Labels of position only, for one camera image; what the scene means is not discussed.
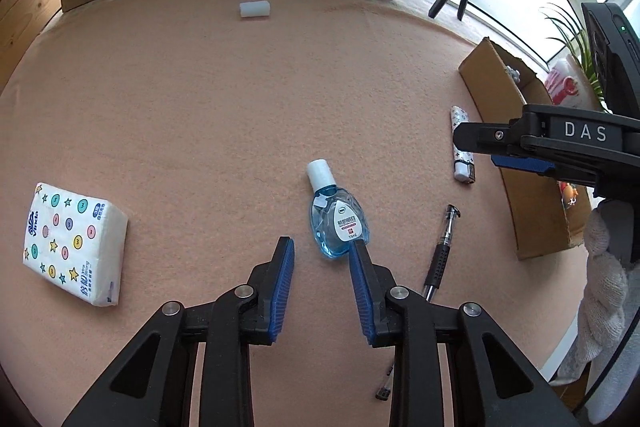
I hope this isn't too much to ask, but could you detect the patterned white lighter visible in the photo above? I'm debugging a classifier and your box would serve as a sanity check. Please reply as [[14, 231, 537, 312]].
[[451, 105, 477, 184]]

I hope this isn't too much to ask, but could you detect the cardboard box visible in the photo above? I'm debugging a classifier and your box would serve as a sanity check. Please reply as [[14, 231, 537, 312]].
[[458, 37, 601, 262]]

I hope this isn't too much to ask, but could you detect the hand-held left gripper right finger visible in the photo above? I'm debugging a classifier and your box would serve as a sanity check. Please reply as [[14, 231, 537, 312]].
[[348, 241, 581, 427]]

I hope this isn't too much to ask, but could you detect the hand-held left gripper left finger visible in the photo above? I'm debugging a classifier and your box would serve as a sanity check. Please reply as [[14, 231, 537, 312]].
[[60, 236, 296, 427]]

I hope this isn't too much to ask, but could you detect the green spider plant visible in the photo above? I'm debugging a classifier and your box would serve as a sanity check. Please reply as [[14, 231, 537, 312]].
[[539, 3, 608, 108]]

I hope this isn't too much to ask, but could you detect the small black connector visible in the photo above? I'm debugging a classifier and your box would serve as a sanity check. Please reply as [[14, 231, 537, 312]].
[[375, 364, 396, 400]]

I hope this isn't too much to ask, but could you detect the orange toy keychain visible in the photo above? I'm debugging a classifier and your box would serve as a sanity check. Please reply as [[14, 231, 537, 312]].
[[557, 179, 583, 210]]

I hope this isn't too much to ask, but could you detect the blue eye drop bottle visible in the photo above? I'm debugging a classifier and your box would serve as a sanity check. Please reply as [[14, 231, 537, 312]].
[[306, 159, 371, 260]]

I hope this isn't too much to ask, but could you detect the pine wood panel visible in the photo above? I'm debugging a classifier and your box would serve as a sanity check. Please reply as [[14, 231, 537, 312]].
[[0, 0, 63, 78]]

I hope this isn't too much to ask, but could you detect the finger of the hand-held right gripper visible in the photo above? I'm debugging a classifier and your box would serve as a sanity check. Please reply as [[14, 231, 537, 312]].
[[492, 156, 556, 174], [452, 122, 523, 155]]

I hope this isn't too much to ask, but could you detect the translucent white cap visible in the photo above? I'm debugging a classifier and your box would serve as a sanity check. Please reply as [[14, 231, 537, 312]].
[[238, 0, 272, 20]]

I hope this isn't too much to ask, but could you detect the patterned tissue pack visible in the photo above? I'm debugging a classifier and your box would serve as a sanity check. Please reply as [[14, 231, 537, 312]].
[[22, 182, 128, 308]]

